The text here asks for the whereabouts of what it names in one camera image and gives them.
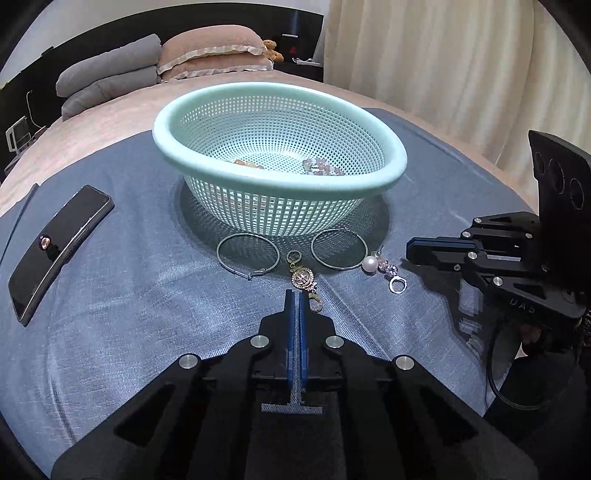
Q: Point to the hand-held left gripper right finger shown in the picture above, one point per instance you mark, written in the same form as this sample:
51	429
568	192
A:
304	323

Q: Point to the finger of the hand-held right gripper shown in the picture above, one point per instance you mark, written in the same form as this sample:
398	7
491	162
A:
503	226
438	256

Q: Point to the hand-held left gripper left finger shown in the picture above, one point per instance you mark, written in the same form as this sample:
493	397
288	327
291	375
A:
291	323

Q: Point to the gold round pendant earring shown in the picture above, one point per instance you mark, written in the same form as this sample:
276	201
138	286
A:
302	278

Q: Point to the mint green plastic basket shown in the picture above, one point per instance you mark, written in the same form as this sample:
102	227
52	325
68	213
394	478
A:
277	138

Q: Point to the person's right hand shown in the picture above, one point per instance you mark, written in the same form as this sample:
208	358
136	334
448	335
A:
533	336

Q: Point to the silver hoop earring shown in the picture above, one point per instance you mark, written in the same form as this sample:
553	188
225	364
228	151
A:
220	258
318	261

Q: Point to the pearl crystal drop earring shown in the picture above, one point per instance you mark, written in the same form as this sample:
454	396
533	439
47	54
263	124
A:
369	264

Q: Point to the cream curtain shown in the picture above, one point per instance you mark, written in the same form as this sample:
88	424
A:
461	69

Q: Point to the blue cloth mat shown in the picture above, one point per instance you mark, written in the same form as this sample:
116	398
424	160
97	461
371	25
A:
138	346

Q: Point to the dark nightstand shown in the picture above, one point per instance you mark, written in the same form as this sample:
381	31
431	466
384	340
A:
300	69

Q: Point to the black smartphone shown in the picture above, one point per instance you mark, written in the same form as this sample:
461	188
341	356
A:
60	249

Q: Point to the brown teddy bear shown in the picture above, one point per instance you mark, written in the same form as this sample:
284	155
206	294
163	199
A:
273	50

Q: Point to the pink bed sheet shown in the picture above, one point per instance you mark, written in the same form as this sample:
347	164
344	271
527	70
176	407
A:
92	134

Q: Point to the pink ruffled pillow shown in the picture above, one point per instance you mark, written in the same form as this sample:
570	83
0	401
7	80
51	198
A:
212	53

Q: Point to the grey folded pillow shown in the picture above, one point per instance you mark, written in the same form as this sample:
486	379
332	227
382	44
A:
108	74

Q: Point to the white bedside device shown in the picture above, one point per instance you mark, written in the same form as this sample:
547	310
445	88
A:
17	136

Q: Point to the black headboard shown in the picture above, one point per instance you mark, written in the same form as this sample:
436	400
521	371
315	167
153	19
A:
27	87

